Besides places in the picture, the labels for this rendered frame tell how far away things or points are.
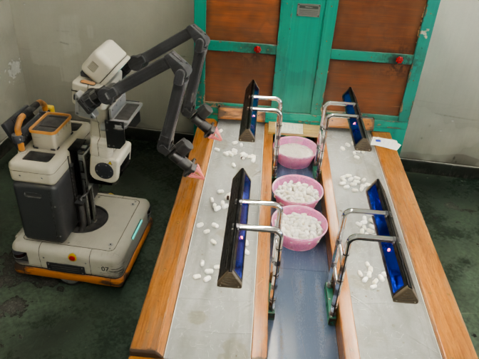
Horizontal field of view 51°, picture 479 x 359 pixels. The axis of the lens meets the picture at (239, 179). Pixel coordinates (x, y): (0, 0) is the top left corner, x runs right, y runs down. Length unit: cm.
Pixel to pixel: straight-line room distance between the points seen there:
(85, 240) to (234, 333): 140
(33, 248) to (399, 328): 202
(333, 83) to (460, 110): 145
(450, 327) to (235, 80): 187
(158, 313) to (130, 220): 131
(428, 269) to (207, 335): 99
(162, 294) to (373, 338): 80
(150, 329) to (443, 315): 111
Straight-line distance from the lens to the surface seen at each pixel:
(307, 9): 300
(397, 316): 209
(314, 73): 312
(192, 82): 269
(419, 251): 239
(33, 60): 467
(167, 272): 209
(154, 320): 192
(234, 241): 170
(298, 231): 237
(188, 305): 200
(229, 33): 305
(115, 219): 317
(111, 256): 293
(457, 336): 208
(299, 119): 323
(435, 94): 422
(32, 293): 322
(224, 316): 196
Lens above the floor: 221
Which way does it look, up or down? 33 degrees down
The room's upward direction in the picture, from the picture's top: 4 degrees clockwise
